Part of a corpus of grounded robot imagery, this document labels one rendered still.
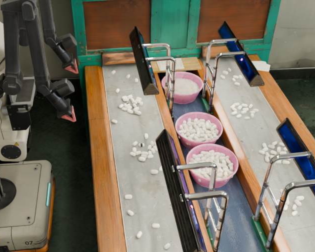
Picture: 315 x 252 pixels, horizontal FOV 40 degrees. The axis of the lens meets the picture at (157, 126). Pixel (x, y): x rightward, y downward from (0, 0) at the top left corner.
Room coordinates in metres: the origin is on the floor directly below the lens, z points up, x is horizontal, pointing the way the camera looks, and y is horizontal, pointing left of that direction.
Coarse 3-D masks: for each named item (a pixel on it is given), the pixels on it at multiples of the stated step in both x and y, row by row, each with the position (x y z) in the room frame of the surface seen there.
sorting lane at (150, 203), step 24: (120, 72) 2.42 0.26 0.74; (120, 96) 2.15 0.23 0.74; (144, 96) 2.16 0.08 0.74; (120, 120) 1.92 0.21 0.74; (144, 120) 1.92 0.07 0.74; (120, 144) 1.71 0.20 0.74; (144, 144) 1.72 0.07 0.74; (120, 168) 1.53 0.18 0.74; (144, 168) 1.54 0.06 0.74; (120, 192) 1.37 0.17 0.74; (144, 192) 1.37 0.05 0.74; (144, 216) 1.23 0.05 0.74; (168, 216) 1.23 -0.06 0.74; (144, 240) 1.10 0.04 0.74; (168, 240) 1.11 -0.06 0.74
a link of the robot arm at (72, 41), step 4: (56, 36) 2.04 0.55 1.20; (60, 36) 2.03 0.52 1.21; (64, 36) 2.01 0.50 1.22; (68, 36) 1.99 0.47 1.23; (72, 36) 2.03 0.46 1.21; (48, 40) 1.96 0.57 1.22; (52, 40) 1.96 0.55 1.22; (56, 40) 2.00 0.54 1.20; (60, 40) 1.98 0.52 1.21; (64, 40) 1.99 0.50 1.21; (68, 40) 1.99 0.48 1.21; (72, 40) 1.99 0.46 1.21; (48, 44) 1.96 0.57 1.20; (52, 44) 1.96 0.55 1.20; (56, 44) 1.97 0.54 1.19; (64, 44) 1.98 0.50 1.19; (68, 44) 1.98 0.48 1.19; (72, 44) 1.99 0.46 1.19; (76, 44) 2.01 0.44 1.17; (68, 48) 1.99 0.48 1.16
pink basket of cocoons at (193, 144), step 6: (186, 114) 1.96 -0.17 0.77; (192, 114) 1.97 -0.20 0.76; (198, 114) 1.97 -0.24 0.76; (204, 114) 1.97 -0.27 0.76; (210, 114) 1.96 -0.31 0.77; (180, 120) 1.92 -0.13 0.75; (186, 120) 1.95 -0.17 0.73; (210, 120) 1.94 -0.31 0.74; (216, 120) 1.92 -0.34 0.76; (216, 126) 1.90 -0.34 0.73; (180, 138) 1.80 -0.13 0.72; (186, 138) 1.74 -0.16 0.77; (216, 138) 1.75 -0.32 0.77; (186, 144) 1.76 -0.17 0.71; (192, 144) 1.74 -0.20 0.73; (198, 144) 1.73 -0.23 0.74
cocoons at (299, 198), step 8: (224, 72) 2.44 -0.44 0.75; (232, 112) 2.00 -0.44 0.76; (264, 144) 1.73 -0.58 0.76; (272, 144) 1.74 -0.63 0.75; (280, 144) 1.74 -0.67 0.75; (264, 152) 1.67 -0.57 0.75; (272, 152) 1.67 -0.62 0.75; (280, 152) 1.67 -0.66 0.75; (280, 160) 1.61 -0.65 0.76; (288, 200) 1.34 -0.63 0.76; (296, 200) 1.34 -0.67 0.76
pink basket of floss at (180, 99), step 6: (180, 72) 2.41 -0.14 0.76; (186, 72) 2.41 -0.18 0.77; (162, 78) 2.32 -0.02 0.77; (186, 78) 2.39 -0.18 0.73; (192, 78) 2.38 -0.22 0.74; (198, 78) 2.35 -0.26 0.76; (162, 84) 2.27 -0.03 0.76; (198, 84) 2.32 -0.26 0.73; (198, 90) 2.20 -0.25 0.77; (168, 96) 2.21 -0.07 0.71; (174, 96) 2.17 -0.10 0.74; (180, 96) 2.16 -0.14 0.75; (186, 96) 2.16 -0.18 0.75; (192, 96) 2.18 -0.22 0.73; (174, 102) 2.19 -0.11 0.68; (180, 102) 2.18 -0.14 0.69; (186, 102) 2.18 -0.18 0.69
